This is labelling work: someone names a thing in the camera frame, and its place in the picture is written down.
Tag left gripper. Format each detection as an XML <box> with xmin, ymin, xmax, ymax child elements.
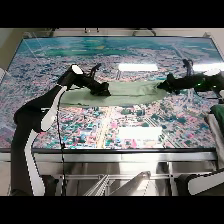
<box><xmin>87</xmin><ymin>79</ymin><xmax>112</xmax><ymax>98</ymax></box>

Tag grey garment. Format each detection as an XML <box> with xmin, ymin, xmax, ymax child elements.
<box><xmin>204</xmin><ymin>113</ymin><xmax>224</xmax><ymax>171</ymax></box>

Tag dark green garment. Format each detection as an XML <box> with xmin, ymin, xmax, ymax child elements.
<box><xmin>209</xmin><ymin>103</ymin><xmax>224</xmax><ymax>130</ymax></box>

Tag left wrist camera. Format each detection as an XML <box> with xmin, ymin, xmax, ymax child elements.
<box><xmin>87</xmin><ymin>62</ymin><xmax>103</xmax><ymax>80</ymax></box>

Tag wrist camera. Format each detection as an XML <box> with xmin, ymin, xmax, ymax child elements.
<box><xmin>87</xmin><ymin>62</ymin><xmax>103</xmax><ymax>80</ymax></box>
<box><xmin>182</xmin><ymin>58</ymin><xmax>195</xmax><ymax>78</ymax></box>

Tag black cable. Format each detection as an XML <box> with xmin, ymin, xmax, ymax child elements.
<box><xmin>55</xmin><ymin>97</ymin><xmax>67</xmax><ymax>197</ymax></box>

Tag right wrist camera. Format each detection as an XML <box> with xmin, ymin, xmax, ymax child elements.
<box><xmin>182</xmin><ymin>58</ymin><xmax>195</xmax><ymax>78</ymax></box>

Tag olive green shirt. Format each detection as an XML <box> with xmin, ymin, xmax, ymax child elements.
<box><xmin>59</xmin><ymin>80</ymin><xmax>171</xmax><ymax>108</ymax></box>

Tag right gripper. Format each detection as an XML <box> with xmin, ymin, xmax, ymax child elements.
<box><xmin>156</xmin><ymin>73</ymin><xmax>181</xmax><ymax>95</ymax></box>

